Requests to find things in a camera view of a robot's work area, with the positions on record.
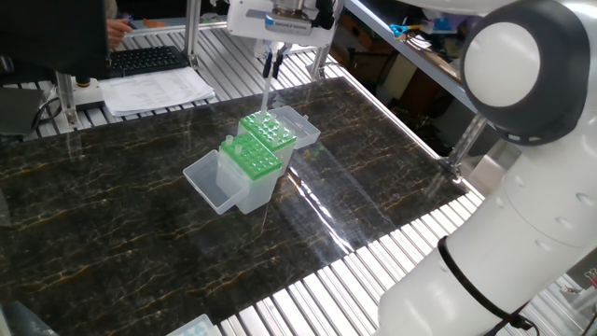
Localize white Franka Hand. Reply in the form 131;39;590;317
227;0;345;80

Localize clear tip box green rack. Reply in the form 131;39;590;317
182;134;284;216
237;105;322;176

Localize bare person hand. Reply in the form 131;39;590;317
105;19;135;51

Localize white paper stack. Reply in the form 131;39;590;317
98;66;217;119

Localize beige cardboard panel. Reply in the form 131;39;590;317
382;53;418;102

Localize black keyboard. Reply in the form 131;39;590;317
108;45;191;79

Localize blue yellow small tool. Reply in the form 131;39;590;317
389;22;421;39

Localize wooden strips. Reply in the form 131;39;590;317
410;39;463;83

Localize white stand base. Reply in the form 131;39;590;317
73;77;106;113

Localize diagonal aluminium strut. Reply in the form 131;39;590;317
440;111;489;181

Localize black computer monitor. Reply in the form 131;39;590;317
0;0;112;81

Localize black marble pattern board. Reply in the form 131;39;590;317
0;76;470;336

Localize black flat box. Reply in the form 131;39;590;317
0;86;47;137

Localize clear tip box blue rack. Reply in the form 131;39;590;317
166;313;220;336

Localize grey rounded object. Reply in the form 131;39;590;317
0;300;60;336

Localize black camera cable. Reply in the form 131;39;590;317
312;0;542;336

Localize tall aluminium frame post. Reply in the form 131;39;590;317
183;0;203;71

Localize grey metal shelf rail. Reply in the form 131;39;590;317
344;0;479;113

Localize short aluminium frame post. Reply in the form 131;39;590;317
54;72;80;132

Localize black arm strap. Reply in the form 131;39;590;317
437;236;535;330

